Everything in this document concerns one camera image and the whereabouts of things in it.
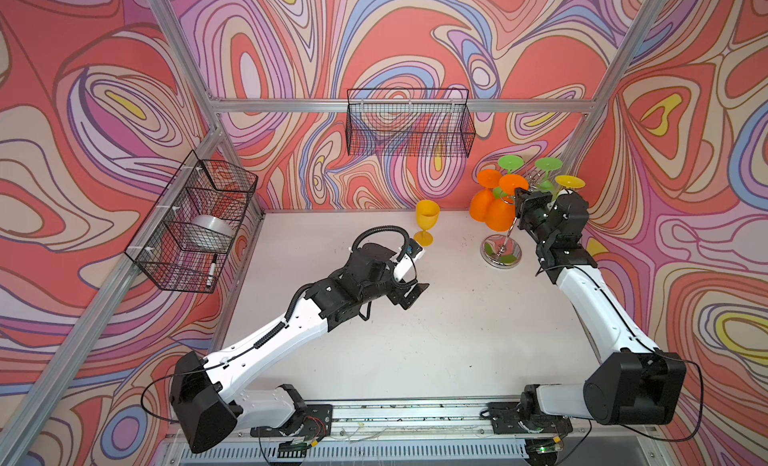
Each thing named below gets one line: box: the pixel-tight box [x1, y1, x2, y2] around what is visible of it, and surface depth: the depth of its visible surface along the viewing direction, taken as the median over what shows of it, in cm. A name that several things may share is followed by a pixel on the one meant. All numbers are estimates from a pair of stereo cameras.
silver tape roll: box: [186, 214, 236, 252], surface depth 73 cm
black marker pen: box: [206, 253, 218, 289], surface depth 75 cm
